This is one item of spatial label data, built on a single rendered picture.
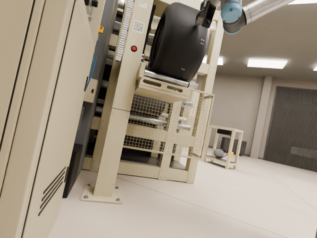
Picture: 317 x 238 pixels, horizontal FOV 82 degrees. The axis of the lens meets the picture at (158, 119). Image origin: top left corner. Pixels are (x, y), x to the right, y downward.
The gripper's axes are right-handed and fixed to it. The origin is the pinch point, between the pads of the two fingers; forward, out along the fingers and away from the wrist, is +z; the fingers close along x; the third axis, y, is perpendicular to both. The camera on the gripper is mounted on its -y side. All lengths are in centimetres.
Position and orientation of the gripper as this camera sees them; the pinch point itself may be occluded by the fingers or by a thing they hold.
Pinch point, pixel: (197, 25)
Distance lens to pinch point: 133.8
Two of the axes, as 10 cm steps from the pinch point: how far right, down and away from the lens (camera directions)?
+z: -2.8, 1.0, 9.5
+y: 1.7, -9.7, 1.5
